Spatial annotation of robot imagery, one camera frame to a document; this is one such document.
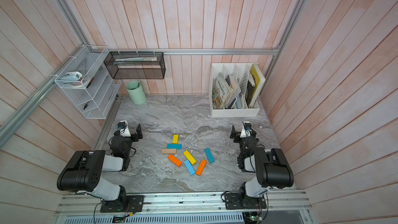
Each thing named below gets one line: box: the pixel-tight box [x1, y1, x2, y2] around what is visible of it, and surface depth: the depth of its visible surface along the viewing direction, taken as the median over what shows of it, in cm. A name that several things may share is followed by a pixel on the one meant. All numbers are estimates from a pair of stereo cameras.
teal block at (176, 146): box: [166, 143, 182, 150], surface depth 95 cm
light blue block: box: [183, 159, 196, 176], surface depth 86 cm
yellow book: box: [249, 63, 266, 108], surface depth 100 cm
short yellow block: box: [172, 134, 179, 145], surface depth 97 cm
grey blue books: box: [224, 74, 243, 109], surface depth 103 cm
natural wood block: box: [161, 148, 177, 154], surface depth 92 cm
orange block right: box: [195, 159, 207, 176], surface depth 87 cm
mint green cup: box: [125, 79, 147, 106], surface depth 111 cm
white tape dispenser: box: [59, 71, 85, 88], surface depth 71 cm
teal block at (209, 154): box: [204, 147, 216, 164], surface depth 92 cm
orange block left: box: [167, 154, 183, 168], surface depth 90 cm
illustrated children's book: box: [211, 72, 233, 110], surface depth 103 cm
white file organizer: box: [208, 62, 261, 119], surface depth 106 cm
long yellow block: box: [182, 149, 197, 165], surface depth 90 cm
